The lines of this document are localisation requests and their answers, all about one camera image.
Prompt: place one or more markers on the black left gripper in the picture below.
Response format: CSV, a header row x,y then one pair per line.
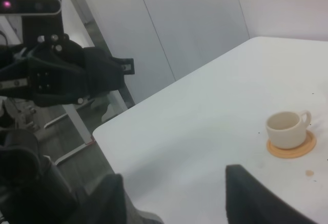
x,y
61,72

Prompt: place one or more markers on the white far teacup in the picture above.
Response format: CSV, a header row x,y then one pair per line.
x,y
287,129

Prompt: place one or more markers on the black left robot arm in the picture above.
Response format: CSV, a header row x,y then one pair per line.
x,y
32,188

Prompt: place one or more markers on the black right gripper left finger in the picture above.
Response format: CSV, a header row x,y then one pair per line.
x,y
106,204

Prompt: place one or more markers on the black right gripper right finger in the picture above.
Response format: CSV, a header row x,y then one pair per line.
x,y
248,201

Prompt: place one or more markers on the white table leg frame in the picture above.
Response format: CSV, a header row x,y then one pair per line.
x,y
119,101

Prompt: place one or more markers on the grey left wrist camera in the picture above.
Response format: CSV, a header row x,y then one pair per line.
x,y
30,7

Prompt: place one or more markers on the orange far coaster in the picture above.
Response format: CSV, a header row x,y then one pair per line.
x,y
299,151

